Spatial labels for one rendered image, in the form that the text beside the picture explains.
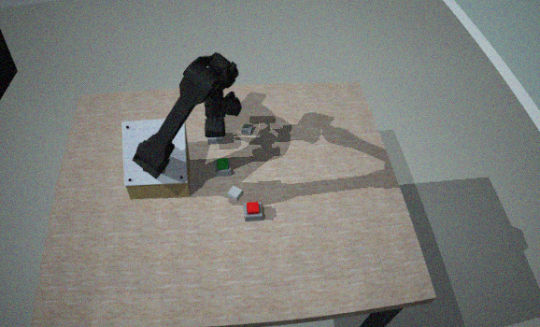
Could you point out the red button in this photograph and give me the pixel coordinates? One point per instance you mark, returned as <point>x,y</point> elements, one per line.
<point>252,211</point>

